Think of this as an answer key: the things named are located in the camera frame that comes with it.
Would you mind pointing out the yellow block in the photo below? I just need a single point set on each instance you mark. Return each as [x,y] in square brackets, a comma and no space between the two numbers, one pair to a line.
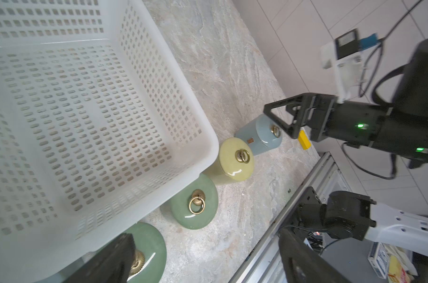
[304,140]

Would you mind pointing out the aluminium rail frame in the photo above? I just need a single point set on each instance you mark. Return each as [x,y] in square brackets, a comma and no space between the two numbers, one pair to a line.
[264,263]

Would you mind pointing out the white plastic basket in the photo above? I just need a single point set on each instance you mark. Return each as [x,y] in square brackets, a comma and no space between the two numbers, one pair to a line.
[98,128]

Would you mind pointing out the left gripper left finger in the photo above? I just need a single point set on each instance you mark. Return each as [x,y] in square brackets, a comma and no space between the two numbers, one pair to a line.
[111,265]

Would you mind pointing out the yellow tea canister front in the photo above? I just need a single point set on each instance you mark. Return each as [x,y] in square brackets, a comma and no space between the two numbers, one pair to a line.
[234,163]

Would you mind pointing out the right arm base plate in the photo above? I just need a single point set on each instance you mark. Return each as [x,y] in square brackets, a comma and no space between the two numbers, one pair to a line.
[308,211]

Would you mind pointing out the blue tea canister back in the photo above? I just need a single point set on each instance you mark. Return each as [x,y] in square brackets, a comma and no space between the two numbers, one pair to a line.
[260,134]

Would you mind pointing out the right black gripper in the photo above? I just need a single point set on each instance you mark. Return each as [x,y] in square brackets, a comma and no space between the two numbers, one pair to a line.
[393,129]

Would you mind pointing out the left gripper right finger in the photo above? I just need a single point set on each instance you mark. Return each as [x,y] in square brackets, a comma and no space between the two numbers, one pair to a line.
[303,265]

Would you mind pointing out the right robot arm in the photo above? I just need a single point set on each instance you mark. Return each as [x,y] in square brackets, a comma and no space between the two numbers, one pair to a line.
[350,215]

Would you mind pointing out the cardboard box under table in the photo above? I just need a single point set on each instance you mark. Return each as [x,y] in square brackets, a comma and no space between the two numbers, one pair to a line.
[391,263]

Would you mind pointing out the green tea canister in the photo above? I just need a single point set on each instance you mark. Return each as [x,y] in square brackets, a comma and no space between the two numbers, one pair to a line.
[151,254]
[195,206]

